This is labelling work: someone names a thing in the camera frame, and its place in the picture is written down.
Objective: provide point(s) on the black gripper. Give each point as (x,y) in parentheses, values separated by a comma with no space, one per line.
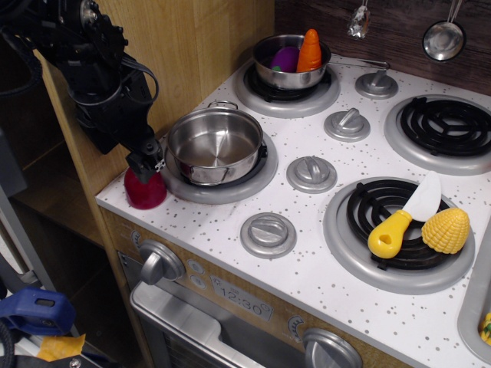
(112,108)

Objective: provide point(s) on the red toy sweet potato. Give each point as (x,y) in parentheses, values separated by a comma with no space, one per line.
(144,195)

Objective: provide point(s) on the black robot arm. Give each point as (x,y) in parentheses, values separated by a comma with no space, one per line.
(71,35)

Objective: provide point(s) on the grey stove knob front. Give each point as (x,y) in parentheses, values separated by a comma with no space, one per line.
(268,235)

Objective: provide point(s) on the grey stove knob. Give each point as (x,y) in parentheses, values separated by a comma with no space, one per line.
(347,126)
(268,235)
(377,85)
(311,174)

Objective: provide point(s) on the grey stove knob middle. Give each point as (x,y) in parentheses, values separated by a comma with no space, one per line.
(311,174)

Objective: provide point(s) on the grey stove knob upper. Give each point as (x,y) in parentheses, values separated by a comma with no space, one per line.
(347,126)

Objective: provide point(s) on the grey stove knob back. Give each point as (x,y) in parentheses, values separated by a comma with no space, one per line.
(377,85)

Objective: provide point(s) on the left oven dial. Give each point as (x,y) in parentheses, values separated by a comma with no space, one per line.
(159,263)

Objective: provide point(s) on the oven dial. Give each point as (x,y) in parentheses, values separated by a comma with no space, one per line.
(327,349)
(159,263)

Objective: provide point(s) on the front left burner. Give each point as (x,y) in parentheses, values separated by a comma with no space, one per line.
(243,188)

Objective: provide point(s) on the burner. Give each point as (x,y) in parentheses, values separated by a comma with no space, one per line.
(272,102)
(243,188)
(448,135)
(417,269)

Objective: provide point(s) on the back left burner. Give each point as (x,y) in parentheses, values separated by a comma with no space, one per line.
(272,102)

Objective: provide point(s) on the steel pot at back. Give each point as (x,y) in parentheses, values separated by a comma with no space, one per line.
(264,51)

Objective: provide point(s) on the purple toy eggplant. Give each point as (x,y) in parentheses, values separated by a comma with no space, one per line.
(285,60)

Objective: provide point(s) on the blue clamp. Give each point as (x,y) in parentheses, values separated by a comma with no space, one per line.
(38,312)

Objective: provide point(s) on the orange toy carrot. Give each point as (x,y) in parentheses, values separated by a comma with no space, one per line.
(310,54)

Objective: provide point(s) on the yellow tape piece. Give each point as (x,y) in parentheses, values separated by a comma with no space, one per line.
(57,348)

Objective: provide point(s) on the front right burner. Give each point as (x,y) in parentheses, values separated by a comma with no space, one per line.
(417,269)

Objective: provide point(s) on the hanging clear utensil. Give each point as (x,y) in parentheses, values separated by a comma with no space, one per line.
(360,21)

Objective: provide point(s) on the right oven dial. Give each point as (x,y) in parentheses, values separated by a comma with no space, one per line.
(327,349)

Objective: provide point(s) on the back right burner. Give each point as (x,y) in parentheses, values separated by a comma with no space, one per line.
(448,135)

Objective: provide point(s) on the yellow toy corn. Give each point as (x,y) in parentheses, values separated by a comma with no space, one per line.
(447,231)

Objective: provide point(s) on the hanging steel measuring cup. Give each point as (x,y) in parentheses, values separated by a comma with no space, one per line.
(445,40)

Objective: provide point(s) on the grey sink basin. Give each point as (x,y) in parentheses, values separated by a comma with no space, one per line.
(476,305)

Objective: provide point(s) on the yellow toy in sink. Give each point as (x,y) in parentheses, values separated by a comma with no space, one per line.
(485,329)

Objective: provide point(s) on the steel pan with handles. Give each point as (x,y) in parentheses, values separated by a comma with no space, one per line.
(214,145)

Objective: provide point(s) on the silver oven door handle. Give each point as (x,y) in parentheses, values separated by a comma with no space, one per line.
(188,324)

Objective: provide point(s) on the yellow handled toy knife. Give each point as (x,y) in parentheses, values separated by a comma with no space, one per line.
(385,241)

